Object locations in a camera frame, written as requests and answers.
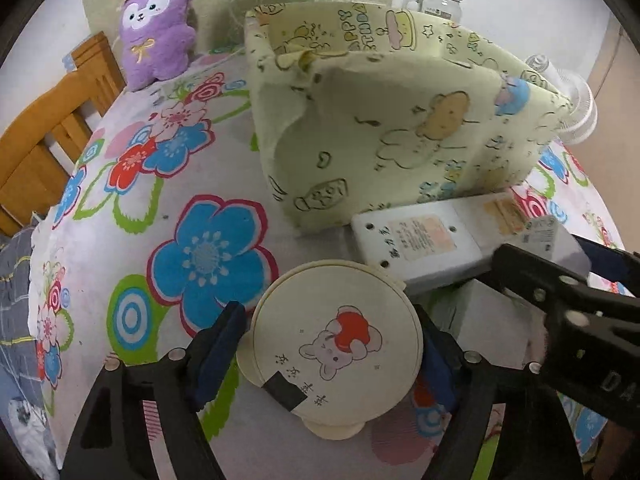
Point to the wooden chair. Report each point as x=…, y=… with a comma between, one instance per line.
x=45, y=135

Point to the grey plaid blanket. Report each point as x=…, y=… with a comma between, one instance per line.
x=15, y=310

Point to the round cream cartoon lid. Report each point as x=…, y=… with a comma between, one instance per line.
x=325, y=320

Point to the beige wooden door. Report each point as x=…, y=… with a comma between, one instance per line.
x=620, y=60

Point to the purple plush toy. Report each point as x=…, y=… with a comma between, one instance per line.
x=155, y=35

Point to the white cloth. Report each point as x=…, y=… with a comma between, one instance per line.
x=27, y=425

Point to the white power strip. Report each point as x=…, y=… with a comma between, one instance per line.
x=425, y=240

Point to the floral tablecloth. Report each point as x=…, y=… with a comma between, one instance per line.
x=210, y=255

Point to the small white box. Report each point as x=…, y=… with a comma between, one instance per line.
x=555, y=245

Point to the light blue card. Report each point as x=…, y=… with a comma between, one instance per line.
x=70, y=60

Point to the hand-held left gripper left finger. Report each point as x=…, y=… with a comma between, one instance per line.
x=220, y=350

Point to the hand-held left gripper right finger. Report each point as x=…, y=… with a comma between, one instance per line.
x=437, y=367

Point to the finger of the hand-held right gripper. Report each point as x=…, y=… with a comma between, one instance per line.
x=530, y=270
x=607, y=260

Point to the white standing fan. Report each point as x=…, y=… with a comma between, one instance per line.
x=575, y=110

